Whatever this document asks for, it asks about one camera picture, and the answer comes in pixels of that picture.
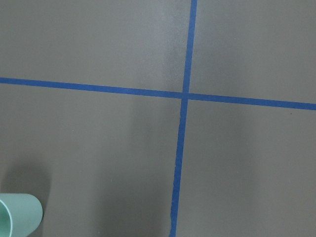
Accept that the green plastic cup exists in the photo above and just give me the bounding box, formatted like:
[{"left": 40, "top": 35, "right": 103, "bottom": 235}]
[{"left": 0, "top": 194, "right": 43, "bottom": 237}]

